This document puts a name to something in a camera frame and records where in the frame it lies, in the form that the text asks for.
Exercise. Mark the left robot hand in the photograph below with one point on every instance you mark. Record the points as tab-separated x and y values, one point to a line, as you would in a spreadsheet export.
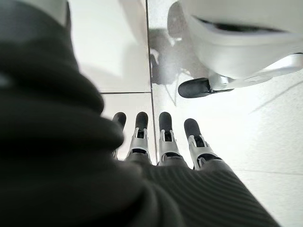
59	153

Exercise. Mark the wide white cabinet door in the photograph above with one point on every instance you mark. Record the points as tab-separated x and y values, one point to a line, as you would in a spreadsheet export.
129	104

